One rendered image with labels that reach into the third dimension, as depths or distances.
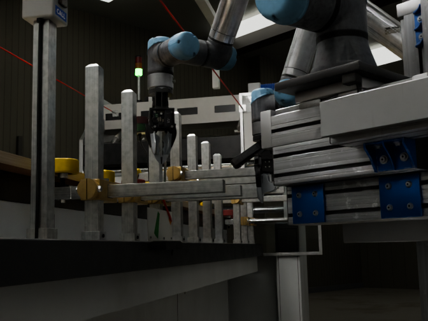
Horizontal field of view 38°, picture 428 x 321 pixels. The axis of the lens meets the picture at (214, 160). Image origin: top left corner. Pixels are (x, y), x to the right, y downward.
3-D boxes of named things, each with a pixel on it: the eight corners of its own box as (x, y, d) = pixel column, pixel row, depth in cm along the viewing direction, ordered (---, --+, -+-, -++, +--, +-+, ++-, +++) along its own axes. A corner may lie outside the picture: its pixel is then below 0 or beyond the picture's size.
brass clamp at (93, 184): (119, 202, 157) (119, 183, 158) (99, 199, 144) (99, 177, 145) (97, 203, 158) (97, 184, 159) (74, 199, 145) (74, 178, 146)
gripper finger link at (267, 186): (276, 202, 191) (274, 172, 192) (256, 202, 192) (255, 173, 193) (277, 202, 194) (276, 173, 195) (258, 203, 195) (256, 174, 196)
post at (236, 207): (241, 251, 342) (239, 165, 349) (240, 251, 339) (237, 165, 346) (235, 251, 343) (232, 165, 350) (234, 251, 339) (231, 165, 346)
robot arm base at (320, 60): (392, 79, 138) (389, 36, 139) (353, 67, 127) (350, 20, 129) (335, 92, 149) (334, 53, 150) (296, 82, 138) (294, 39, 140)
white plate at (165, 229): (173, 242, 205) (172, 211, 207) (149, 241, 180) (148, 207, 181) (171, 242, 205) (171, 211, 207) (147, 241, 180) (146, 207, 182)
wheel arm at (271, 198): (293, 200, 344) (293, 194, 344) (293, 200, 340) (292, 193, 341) (206, 204, 354) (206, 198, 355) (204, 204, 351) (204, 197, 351)
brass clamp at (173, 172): (190, 183, 232) (190, 170, 232) (181, 179, 218) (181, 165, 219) (174, 184, 233) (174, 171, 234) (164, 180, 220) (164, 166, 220)
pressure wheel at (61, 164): (71, 204, 161) (71, 161, 162) (83, 202, 154) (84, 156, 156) (41, 204, 156) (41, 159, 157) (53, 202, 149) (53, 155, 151)
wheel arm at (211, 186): (225, 196, 148) (225, 178, 149) (223, 195, 145) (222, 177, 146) (58, 203, 157) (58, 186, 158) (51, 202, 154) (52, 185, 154)
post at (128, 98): (137, 258, 173) (136, 91, 179) (133, 258, 169) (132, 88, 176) (125, 258, 173) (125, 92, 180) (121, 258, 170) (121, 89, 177)
